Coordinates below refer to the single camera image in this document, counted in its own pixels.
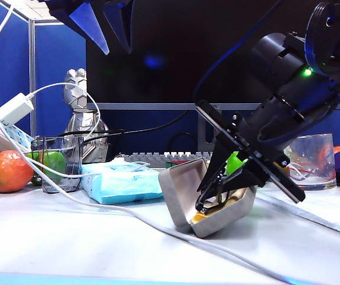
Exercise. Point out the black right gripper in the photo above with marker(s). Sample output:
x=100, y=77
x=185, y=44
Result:
x=265, y=130

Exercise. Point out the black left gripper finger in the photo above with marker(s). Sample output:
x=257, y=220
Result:
x=83, y=20
x=122, y=23

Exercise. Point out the black frame glasses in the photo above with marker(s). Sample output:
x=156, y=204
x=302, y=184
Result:
x=208, y=211

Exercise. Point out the beige glasses case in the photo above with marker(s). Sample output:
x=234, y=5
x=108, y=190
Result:
x=182, y=184

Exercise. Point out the green apple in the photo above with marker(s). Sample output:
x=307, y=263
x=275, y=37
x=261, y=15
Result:
x=55, y=166
x=232, y=163

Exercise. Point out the Rubik's cube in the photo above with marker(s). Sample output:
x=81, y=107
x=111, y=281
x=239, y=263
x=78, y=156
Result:
x=174, y=165

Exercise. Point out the black AOC computer monitor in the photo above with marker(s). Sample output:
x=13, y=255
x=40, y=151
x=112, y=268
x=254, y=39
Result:
x=164, y=83

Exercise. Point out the silver robot bust figurine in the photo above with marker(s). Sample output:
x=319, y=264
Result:
x=75, y=95

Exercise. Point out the clear round glass cup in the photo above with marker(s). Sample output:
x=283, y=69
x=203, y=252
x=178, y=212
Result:
x=315, y=166

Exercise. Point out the grey white keyboard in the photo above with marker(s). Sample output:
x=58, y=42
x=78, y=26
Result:
x=146, y=157

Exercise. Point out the printed paper plastic sleeve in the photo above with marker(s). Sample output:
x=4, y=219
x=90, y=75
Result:
x=330, y=207

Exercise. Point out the white power adapter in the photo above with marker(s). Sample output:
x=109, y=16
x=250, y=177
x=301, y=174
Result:
x=15, y=108

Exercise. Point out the light blue tissue pack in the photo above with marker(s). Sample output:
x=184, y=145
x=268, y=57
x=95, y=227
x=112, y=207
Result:
x=119, y=184

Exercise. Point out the clear square glass container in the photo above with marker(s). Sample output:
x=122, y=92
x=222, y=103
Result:
x=73, y=160

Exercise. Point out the grey aluminium partition frame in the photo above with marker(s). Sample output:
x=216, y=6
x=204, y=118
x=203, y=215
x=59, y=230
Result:
x=32, y=74

